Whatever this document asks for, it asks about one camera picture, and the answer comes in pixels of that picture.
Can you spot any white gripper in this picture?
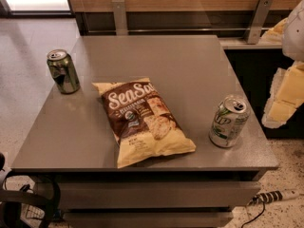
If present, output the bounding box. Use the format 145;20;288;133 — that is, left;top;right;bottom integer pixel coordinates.
261;0;304;128

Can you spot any silver 7up can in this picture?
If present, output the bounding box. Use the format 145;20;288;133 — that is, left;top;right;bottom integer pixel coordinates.
209;94;251;148

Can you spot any green soda can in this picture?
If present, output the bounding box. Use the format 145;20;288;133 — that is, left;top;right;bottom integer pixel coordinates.
47;49;80;94

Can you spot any white power strip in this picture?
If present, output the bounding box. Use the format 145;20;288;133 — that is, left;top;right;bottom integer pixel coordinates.
248;189;300;206

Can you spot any sea salt chip bag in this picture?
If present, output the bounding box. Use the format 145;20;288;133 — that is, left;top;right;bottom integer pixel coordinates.
93;78;196;168

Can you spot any grey table drawer unit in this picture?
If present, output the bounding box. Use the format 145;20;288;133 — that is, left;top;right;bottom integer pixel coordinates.
12;36;278;228

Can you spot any right metal bracket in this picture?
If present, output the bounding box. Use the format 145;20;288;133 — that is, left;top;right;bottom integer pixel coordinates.
244;0;274;45

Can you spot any metal bracket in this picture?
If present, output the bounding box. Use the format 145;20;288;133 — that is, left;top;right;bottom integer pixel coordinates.
244;0;274;45
111;0;128;36

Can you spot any black power cable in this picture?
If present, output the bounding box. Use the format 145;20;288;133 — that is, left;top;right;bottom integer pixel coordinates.
240;199;266;228

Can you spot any left metal bracket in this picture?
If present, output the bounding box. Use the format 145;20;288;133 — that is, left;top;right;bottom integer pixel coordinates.
111;0;128;36

